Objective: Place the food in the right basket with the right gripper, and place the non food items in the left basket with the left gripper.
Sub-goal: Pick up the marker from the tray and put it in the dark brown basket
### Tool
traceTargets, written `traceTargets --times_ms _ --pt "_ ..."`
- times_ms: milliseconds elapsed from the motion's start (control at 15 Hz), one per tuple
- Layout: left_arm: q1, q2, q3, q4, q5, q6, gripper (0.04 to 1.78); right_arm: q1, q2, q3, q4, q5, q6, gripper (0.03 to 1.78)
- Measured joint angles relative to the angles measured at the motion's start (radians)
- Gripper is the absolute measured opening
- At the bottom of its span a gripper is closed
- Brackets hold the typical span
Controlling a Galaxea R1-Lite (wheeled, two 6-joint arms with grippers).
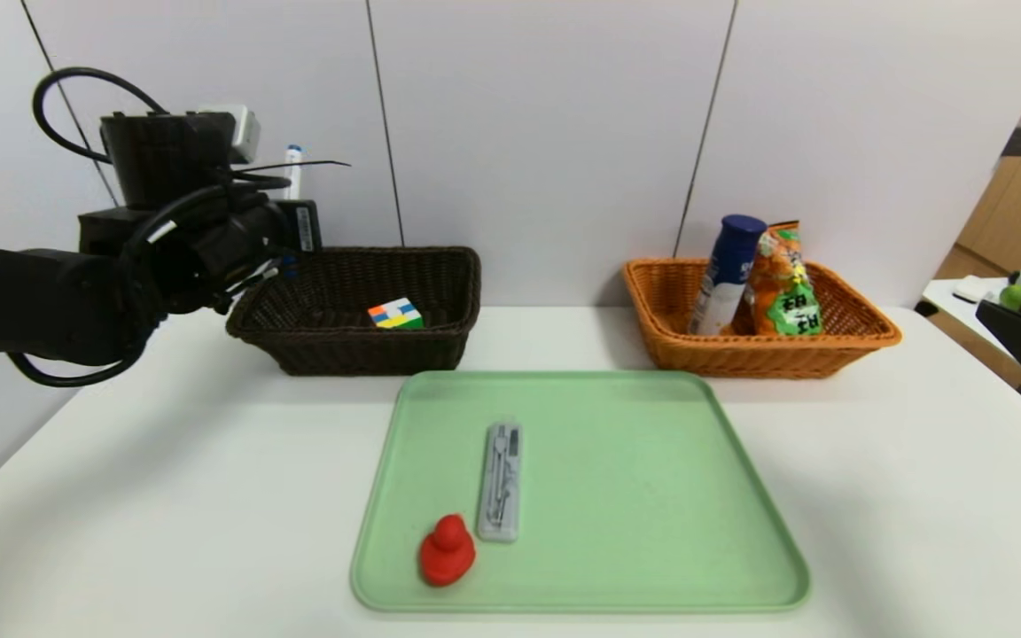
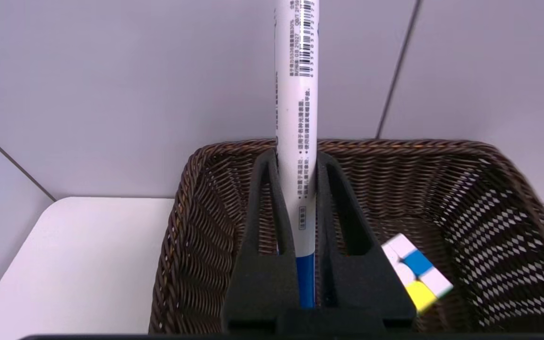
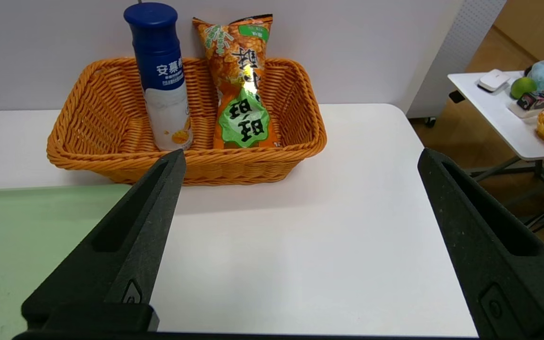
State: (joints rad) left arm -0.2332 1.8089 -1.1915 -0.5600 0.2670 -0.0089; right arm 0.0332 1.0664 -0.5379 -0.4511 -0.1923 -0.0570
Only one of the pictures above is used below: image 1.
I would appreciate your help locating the white blue marker pen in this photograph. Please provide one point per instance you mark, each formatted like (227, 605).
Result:
(294, 173)

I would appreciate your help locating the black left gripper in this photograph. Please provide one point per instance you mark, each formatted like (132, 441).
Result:
(306, 228)

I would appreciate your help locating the small white flat box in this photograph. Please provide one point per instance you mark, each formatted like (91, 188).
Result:
(971, 291)

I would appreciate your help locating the green round fruit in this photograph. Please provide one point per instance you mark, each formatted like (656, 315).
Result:
(1013, 297)

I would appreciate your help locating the dark brown wicker basket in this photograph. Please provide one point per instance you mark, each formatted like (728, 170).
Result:
(360, 354)

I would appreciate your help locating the blue capped white bottle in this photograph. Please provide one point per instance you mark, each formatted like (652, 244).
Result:
(728, 266)

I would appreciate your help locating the orange wicker basket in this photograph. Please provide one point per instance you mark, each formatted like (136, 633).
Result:
(741, 359)

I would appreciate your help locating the orange green snack bag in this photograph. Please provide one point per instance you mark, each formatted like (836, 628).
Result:
(781, 292)

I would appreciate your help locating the grey clear compass case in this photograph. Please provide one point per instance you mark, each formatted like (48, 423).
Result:
(500, 523)

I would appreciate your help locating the red rubber duck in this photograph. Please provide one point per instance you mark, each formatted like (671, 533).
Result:
(447, 558)

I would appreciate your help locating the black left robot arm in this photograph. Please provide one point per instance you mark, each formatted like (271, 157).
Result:
(32, 301)

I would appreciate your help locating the light green plastic tray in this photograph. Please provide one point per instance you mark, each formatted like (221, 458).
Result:
(652, 532)

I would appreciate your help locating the multicolour puzzle cube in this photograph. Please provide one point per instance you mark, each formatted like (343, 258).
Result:
(395, 315)

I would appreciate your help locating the white side table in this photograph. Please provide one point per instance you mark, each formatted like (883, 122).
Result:
(962, 315)

